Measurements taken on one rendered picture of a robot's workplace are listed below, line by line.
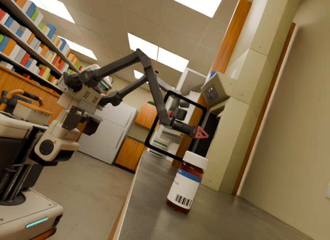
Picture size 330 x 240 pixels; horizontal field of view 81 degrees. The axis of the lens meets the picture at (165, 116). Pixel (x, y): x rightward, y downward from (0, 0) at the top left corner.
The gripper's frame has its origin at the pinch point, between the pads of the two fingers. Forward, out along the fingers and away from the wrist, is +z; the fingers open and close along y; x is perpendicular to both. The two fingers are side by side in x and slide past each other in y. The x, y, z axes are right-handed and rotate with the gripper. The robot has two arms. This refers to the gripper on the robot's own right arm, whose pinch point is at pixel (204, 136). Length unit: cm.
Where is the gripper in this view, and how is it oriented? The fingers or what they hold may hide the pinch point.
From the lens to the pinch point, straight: 116.3
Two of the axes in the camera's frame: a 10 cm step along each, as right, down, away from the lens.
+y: -1.0, 1.4, 9.9
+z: 9.3, 3.7, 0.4
